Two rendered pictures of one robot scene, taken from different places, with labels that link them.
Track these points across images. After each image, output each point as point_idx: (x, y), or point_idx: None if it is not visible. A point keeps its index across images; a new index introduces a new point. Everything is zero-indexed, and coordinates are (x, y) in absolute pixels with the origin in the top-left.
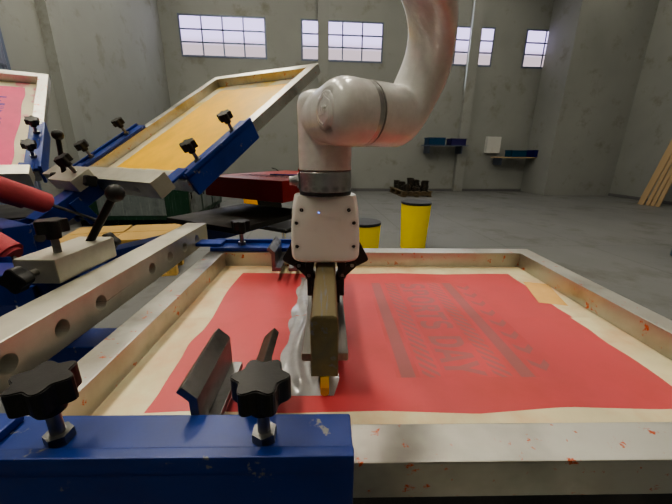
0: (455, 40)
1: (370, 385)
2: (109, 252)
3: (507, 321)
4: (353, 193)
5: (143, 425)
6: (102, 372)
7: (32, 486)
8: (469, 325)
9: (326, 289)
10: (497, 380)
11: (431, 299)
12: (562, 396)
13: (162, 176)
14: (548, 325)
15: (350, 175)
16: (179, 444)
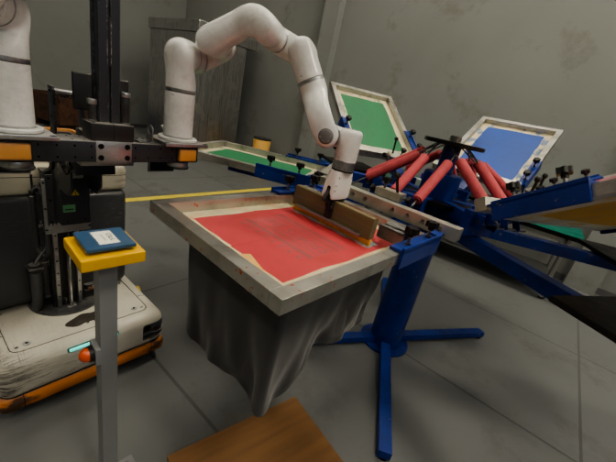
0: (304, 107)
1: (287, 212)
2: (395, 198)
3: (261, 237)
4: (335, 170)
5: None
6: None
7: None
8: (276, 232)
9: (312, 190)
10: (255, 216)
11: (304, 243)
12: (236, 215)
13: (482, 198)
14: (242, 238)
15: (335, 161)
16: None
